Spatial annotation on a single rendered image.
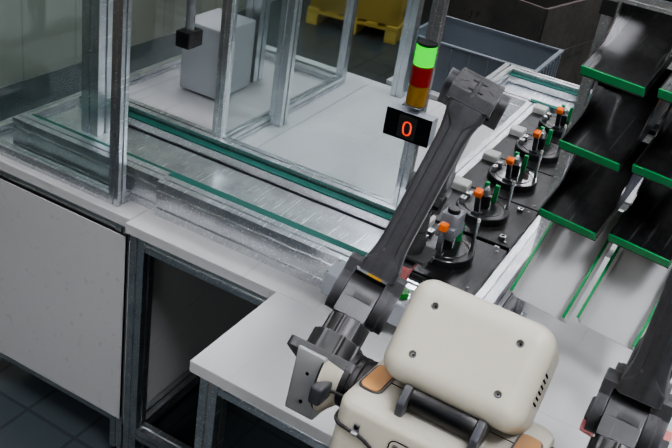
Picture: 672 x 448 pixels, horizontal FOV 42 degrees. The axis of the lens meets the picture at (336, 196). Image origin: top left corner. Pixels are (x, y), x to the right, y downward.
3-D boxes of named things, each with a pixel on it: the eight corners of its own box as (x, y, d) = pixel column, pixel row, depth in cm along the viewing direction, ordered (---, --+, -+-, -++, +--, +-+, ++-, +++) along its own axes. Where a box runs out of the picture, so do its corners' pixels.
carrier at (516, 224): (507, 255, 218) (519, 211, 212) (420, 220, 226) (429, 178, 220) (536, 218, 237) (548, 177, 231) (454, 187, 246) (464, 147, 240)
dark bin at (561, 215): (594, 241, 181) (597, 218, 175) (538, 215, 187) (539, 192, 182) (657, 158, 193) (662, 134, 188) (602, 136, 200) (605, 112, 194)
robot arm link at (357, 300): (328, 316, 136) (358, 333, 135) (359, 261, 140) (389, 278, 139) (324, 329, 145) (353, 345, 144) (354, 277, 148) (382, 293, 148)
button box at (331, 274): (402, 330, 193) (407, 307, 190) (319, 293, 200) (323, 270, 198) (415, 315, 198) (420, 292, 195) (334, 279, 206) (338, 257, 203)
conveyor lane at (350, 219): (462, 333, 202) (471, 298, 197) (170, 206, 232) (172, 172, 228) (503, 279, 224) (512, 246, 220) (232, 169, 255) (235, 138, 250)
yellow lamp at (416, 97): (420, 109, 210) (424, 90, 208) (401, 103, 212) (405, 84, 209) (428, 103, 214) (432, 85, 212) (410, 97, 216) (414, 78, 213)
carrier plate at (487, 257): (470, 302, 197) (472, 294, 196) (376, 262, 206) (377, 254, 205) (505, 257, 216) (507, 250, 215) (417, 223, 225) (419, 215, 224)
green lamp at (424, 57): (428, 70, 205) (432, 50, 203) (409, 64, 207) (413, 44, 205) (437, 65, 209) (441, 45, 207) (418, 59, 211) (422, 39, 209)
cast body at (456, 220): (451, 242, 204) (457, 216, 201) (434, 235, 206) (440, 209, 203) (466, 229, 211) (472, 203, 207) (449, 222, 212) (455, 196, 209)
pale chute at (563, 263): (566, 324, 189) (564, 318, 185) (513, 295, 195) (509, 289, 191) (629, 215, 194) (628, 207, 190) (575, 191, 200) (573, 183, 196)
